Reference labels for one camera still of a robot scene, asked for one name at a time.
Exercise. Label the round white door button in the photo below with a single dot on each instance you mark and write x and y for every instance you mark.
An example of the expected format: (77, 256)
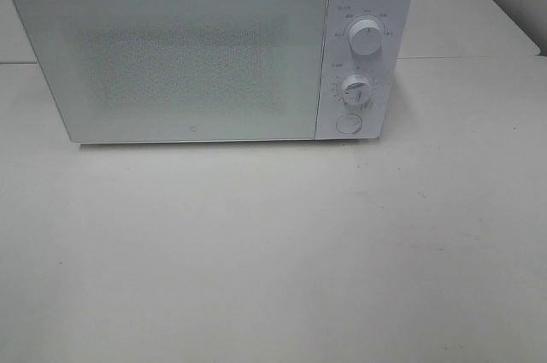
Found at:
(349, 124)

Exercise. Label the white timer knob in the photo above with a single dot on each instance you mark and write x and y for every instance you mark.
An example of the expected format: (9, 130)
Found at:
(356, 90)

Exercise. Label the white microwave door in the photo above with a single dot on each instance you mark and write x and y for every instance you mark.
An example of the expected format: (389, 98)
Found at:
(139, 71)

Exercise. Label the white upper power knob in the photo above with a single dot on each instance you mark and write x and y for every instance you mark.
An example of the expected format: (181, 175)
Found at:
(365, 36)

